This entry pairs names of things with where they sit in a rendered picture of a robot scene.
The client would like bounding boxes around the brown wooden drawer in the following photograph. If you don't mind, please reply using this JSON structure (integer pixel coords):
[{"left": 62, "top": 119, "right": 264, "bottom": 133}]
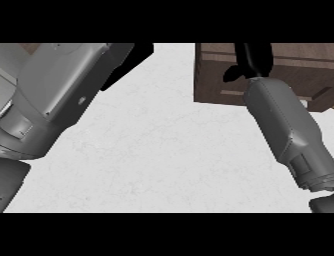
[{"left": 192, "top": 42, "right": 334, "bottom": 114}]

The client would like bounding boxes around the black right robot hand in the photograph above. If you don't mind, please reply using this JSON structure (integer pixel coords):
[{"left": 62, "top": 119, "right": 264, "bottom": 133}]
[{"left": 222, "top": 42, "right": 275, "bottom": 84}]

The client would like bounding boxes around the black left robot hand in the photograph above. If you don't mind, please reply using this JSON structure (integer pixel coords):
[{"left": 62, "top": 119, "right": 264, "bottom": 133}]
[{"left": 99, "top": 42, "right": 155, "bottom": 92}]

